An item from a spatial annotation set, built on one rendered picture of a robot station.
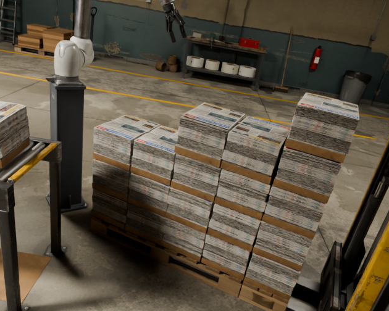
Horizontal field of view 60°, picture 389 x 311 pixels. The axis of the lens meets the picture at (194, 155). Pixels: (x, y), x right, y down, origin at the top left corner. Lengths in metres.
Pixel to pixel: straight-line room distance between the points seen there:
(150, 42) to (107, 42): 1.08
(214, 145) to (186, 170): 0.25
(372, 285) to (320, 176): 0.55
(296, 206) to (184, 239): 0.75
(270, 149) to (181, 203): 0.67
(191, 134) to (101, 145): 0.65
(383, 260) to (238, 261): 0.81
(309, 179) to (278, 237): 0.40
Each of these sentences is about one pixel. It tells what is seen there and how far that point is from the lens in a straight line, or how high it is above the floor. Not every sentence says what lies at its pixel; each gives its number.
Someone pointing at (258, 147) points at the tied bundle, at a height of 1.02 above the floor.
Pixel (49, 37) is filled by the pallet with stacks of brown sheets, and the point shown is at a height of 0.42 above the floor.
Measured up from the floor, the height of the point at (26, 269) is 0.00.
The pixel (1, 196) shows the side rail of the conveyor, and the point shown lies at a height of 0.76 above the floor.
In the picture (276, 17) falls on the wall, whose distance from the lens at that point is 8.66.
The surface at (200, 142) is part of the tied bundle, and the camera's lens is 1.88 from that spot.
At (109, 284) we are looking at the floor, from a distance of 2.28.
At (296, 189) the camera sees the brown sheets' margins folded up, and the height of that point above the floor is 0.86.
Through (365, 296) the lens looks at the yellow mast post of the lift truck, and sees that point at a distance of 1.90.
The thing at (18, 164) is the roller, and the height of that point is 0.79.
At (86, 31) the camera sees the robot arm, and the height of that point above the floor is 1.34.
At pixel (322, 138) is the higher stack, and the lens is 1.73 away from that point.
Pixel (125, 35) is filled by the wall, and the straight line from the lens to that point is 8.86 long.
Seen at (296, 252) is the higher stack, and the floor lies 0.49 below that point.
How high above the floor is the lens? 1.65
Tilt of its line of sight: 24 degrees down
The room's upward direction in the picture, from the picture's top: 10 degrees clockwise
